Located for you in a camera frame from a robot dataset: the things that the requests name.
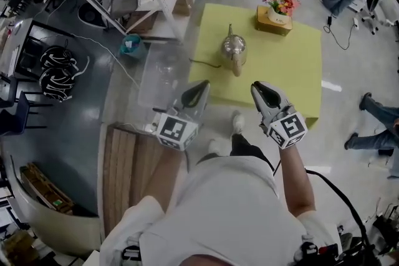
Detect thick black cable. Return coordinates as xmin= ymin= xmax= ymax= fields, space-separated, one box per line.
xmin=305 ymin=168 xmax=375 ymax=247

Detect person's white shoe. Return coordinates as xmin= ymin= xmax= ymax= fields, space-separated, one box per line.
xmin=208 ymin=136 xmax=232 ymax=156
xmin=231 ymin=110 xmax=246 ymax=135

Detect teal waste bin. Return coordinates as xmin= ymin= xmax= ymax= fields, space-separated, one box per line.
xmin=120 ymin=33 xmax=147 ymax=59

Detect person's left forearm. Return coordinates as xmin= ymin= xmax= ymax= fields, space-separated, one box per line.
xmin=146 ymin=146 xmax=188 ymax=212

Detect white top black frame table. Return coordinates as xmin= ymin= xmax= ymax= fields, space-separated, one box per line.
xmin=0 ymin=17 xmax=75 ymax=78

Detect white pot of pink flowers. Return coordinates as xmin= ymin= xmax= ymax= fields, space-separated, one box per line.
xmin=261 ymin=0 xmax=300 ymax=26

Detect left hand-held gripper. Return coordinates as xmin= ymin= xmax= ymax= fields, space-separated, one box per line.
xmin=155 ymin=80 xmax=211 ymax=152

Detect black floor cable with adapter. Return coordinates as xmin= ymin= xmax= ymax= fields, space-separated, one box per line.
xmin=323 ymin=15 xmax=355 ymax=50

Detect person's right forearm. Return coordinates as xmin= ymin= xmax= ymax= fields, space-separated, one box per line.
xmin=279 ymin=143 xmax=316 ymax=217

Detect black white patterned bag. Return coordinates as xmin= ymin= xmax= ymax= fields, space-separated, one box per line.
xmin=39 ymin=45 xmax=79 ymax=71
xmin=39 ymin=67 xmax=79 ymax=103

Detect person's right white shoe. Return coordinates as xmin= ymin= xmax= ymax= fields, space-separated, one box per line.
xmin=231 ymin=110 xmax=246 ymax=135

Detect white office chair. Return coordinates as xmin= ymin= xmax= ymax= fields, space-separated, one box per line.
xmin=361 ymin=0 xmax=397 ymax=35

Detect grey fabric bag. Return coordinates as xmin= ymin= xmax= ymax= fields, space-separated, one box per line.
xmin=108 ymin=0 xmax=140 ymax=21

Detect brown wooden crate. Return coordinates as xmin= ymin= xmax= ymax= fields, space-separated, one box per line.
xmin=19 ymin=161 xmax=75 ymax=216

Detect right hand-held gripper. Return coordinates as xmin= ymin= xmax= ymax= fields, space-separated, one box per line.
xmin=251 ymin=81 xmax=309 ymax=150

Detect wooden plank bench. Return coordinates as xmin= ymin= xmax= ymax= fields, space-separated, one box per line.
xmin=102 ymin=123 xmax=171 ymax=236

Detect thin dark wire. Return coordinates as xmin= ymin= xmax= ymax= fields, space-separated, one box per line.
xmin=189 ymin=58 xmax=223 ymax=69

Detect curved cream counter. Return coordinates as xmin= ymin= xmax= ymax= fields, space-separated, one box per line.
xmin=6 ymin=155 xmax=103 ymax=259

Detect table with green cloth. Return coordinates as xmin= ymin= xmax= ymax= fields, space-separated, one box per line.
xmin=188 ymin=2 xmax=324 ymax=128

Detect black waist pack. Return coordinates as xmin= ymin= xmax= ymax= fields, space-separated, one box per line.
xmin=294 ymin=236 xmax=387 ymax=266

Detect white floor cable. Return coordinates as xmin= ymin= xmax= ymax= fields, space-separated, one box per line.
xmin=46 ymin=34 xmax=142 ymax=88

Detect person's black trousers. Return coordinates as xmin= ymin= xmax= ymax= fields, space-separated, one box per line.
xmin=195 ymin=133 xmax=276 ymax=173

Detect flat brown cardboard box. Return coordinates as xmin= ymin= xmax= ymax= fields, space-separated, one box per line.
xmin=124 ymin=11 xmax=158 ymax=35

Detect person's white shirt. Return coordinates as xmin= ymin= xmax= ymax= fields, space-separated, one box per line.
xmin=99 ymin=154 xmax=340 ymax=266

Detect silver metal kettle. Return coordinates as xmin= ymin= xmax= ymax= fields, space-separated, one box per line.
xmin=220 ymin=23 xmax=249 ymax=78

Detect clear plastic storage box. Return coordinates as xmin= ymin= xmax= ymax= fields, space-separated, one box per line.
xmin=137 ymin=45 xmax=193 ymax=108

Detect dark blue chair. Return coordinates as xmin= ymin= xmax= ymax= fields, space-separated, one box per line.
xmin=0 ymin=73 xmax=54 ymax=136

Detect tall brown cardboard box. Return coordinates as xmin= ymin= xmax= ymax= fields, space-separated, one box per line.
xmin=173 ymin=0 xmax=197 ymax=17

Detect round white black appliance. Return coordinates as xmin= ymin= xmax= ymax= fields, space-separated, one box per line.
xmin=77 ymin=2 xmax=108 ymax=29

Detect person's left white shoe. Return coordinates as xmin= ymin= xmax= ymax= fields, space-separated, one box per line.
xmin=208 ymin=136 xmax=232 ymax=156

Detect light wooden box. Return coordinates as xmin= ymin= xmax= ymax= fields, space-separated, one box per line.
xmin=255 ymin=4 xmax=294 ymax=38

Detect black strap clip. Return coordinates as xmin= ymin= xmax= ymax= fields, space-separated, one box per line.
xmin=121 ymin=245 xmax=141 ymax=262

